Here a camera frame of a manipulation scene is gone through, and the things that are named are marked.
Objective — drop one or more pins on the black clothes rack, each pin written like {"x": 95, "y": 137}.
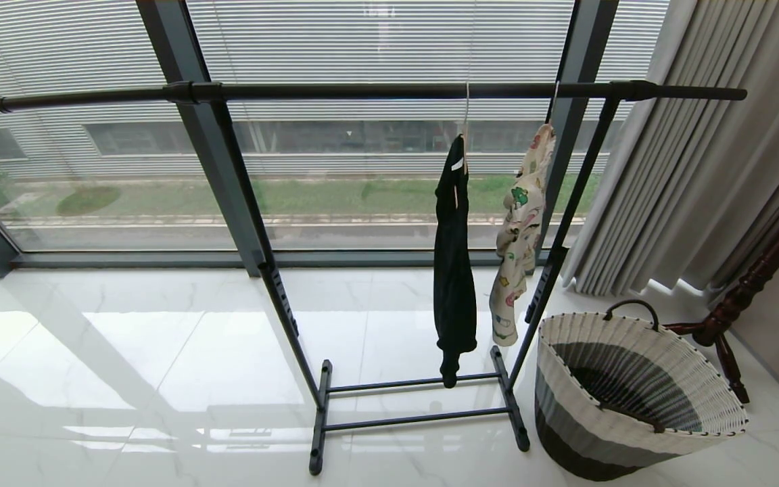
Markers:
{"x": 362, "y": 90}

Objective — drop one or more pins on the white laundry basket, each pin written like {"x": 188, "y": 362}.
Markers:
{"x": 565, "y": 419}

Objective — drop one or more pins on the black t-shirt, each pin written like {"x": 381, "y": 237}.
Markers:
{"x": 454, "y": 270}

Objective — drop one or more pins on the pink clothes hanger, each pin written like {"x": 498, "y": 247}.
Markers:
{"x": 466, "y": 115}
{"x": 554, "y": 101}

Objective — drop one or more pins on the beige curtain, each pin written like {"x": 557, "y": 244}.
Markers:
{"x": 700, "y": 135}

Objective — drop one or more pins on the window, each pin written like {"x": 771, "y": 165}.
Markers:
{"x": 362, "y": 40}

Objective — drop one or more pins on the dark brown wooden stand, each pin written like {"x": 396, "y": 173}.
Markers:
{"x": 754, "y": 277}

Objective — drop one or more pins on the cream printed garment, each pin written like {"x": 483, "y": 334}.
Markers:
{"x": 518, "y": 237}

